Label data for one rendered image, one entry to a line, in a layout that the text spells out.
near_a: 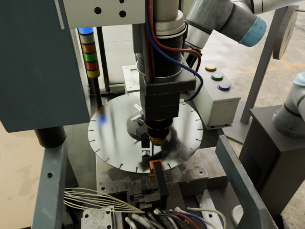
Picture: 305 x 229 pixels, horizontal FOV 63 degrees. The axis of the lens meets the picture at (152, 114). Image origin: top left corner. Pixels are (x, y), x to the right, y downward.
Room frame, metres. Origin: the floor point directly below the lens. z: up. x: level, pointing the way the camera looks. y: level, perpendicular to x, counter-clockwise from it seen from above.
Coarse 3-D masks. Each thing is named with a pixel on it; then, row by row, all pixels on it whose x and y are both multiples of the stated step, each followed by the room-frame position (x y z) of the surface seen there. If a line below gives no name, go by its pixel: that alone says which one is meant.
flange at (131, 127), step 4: (136, 112) 0.57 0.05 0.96; (132, 116) 0.55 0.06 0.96; (128, 120) 0.53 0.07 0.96; (140, 120) 0.52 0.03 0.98; (128, 124) 0.51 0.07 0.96; (132, 124) 0.51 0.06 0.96; (136, 124) 0.51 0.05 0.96; (140, 124) 0.50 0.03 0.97; (128, 128) 0.50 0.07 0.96; (132, 128) 0.50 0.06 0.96; (136, 128) 0.50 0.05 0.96; (132, 132) 0.48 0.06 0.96; (136, 136) 0.47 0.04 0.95
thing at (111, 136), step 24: (120, 96) 0.66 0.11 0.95; (96, 120) 0.54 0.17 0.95; (120, 120) 0.54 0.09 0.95; (192, 120) 0.54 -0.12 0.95; (96, 144) 0.45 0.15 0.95; (120, 144) 0.45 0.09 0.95; (168, 144) 0.45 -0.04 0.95; (192, 144) 0.45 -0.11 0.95; (120, 168) 0.37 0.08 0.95; (144, 168) 0.37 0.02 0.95; (168, 168) 0.37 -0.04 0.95
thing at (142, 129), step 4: (144, 124) 0.44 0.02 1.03; (140, 128) 0.43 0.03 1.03; (144, 128) 0.43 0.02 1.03; (136, 132) 0.43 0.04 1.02; (140, 132) 0.42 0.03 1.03; (144, 132) 0.42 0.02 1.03; (140, 136) 0.41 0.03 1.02; (144, 136) 0.41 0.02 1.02; (148, 136) 0.42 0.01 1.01; (144, 140) 0.42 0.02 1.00; (148, 140) 0.42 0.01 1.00; (144, 144) 0.42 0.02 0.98; (148, 144) 0.42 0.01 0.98
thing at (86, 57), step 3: (96, 51) 0.76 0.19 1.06; (84, 54) 0.74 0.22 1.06; (87, 54) 0.74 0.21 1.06; (90, 54) 0.74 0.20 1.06; (93, 54) 0.75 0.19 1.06; (96, 54) 0.76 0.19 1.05; (84, 57) 0.75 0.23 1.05; (87, 57) 0.74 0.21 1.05; (90, 57) 0.74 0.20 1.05; (93, 57) 0.74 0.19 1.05; (96, 57) 0.75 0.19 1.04; (87, 60) 0.74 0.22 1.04; (90, 60) 0.74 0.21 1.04; (93, 60) 0.74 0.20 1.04
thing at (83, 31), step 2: (78, 28) 0.76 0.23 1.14; (80, 28) 0.74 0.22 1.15; (82, 28) 0.74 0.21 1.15; (84, 28) 0.74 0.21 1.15; (86, 28) 0.74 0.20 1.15; (88, 28) 0.74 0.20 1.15; (90, 28) 0.75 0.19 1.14; (92, 28) 0.76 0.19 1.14; (80, 30) 0.74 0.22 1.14; (82, 30) 0.74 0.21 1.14; (84, 30) 0.74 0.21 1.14; (86, 30) 0.74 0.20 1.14; (88, 30) 0.74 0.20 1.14; (90, 30) 0.75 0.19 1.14; (92, 30) 0.76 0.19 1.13; (80, 32) 0.74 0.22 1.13; (82, 32) 0.74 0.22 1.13; (84, 32) 0.74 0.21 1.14; (86, 32) 0.74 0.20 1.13; (88, 32) 0.74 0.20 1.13; (90, 32) 0.75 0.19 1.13; (92, 32) 0.75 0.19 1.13; (82, 34) 0.74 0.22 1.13; (84, 34) 0.74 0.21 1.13; (86, 34) 0.74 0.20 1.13
